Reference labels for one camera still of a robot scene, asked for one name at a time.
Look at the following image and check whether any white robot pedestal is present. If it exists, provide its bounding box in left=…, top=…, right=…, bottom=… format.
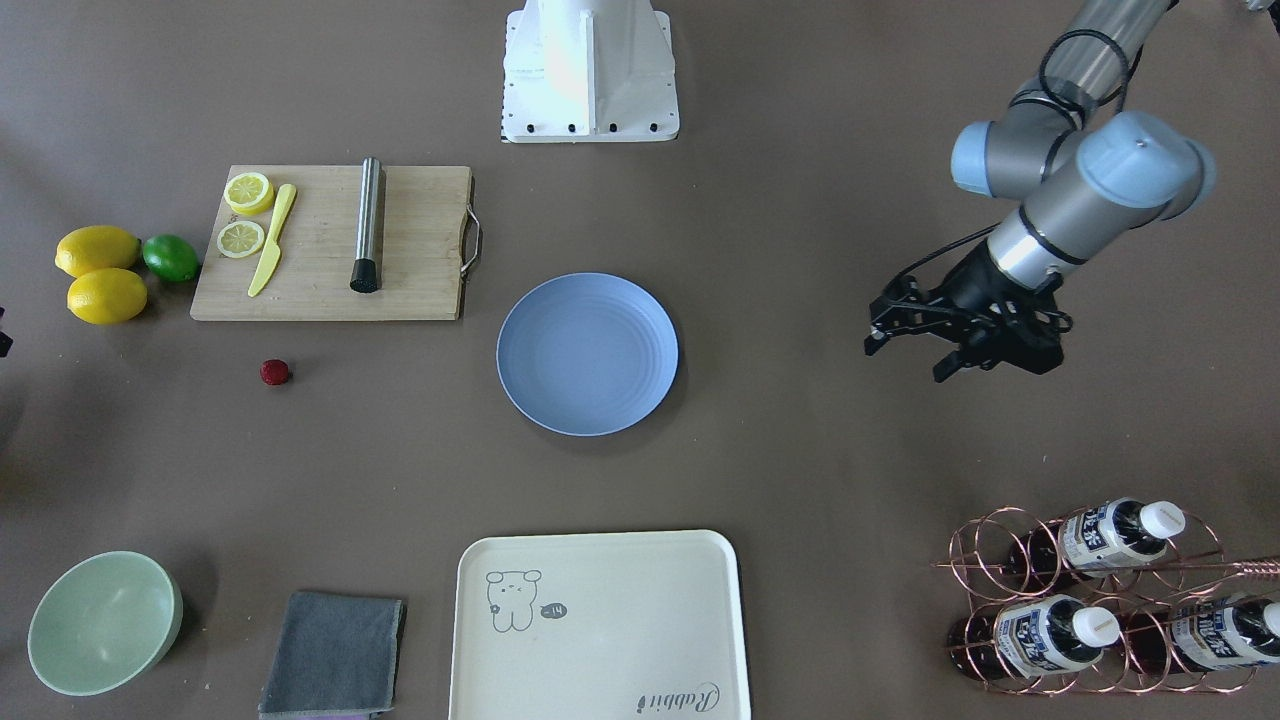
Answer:
left=500, top=1, right=681, bottom=143

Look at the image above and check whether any yellow plastic knife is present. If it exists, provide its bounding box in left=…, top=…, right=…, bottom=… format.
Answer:
left=247, top=183, right=298, bottom=297

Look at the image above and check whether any wooden cutting board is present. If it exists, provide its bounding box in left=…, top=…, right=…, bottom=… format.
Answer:
left=189, top=164, right=477, bottom=322

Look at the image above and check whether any grey folded cloth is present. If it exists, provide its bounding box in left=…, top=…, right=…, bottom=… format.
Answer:
left=257, top=591, right=404, bottom=719

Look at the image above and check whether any steel muddler black tip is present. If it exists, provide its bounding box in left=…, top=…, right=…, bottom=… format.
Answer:
left=349, top=156, right=385, bottom=293

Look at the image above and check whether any whole yellow lemon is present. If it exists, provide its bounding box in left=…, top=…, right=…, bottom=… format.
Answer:
left=67, top=268, right=148, bottom=325
left=54, top=225, right=141, bottom=278

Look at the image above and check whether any dark drink bottle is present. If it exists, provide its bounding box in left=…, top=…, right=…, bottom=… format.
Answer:
left=946, top=594, right=1121, bottom=683
left=1123, top=594, right=1279, bottom=675
left=1001, top=497, right=1187, bottom=592

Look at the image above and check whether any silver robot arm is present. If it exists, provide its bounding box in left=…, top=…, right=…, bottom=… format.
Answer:
left=864, top=1, right=1217, bottom=382

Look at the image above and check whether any red strawberry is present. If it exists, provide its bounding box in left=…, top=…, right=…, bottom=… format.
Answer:
left=259, top=357, right=292, bottom=386

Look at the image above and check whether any blue plate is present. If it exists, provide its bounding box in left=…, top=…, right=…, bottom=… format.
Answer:
left=495, top=272, right=680, bottom=437

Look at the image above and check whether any lemon half slice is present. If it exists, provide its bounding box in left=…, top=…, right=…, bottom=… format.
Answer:
left=215, top=220, right=266, bottom=259
left=221, top=170, right=276, bottom=217

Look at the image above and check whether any copper wire bottle rack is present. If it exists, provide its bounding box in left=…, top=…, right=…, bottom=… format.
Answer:
left=936, top=506, right=1277, bottom=697

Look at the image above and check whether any green lime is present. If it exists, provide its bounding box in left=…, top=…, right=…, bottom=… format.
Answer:
left=141, top=234, right=201, bottom=282

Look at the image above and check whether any green bowl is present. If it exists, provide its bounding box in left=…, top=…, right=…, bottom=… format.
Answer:
left=27, top=551, right=184, bottom=697

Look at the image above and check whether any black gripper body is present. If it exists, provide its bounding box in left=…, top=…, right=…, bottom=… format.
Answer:
left=933, top=245, right=1071, bottom=375

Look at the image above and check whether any cream rabbit tray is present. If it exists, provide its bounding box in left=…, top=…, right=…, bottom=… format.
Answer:
left=448, top=529, right=753, bottom=719

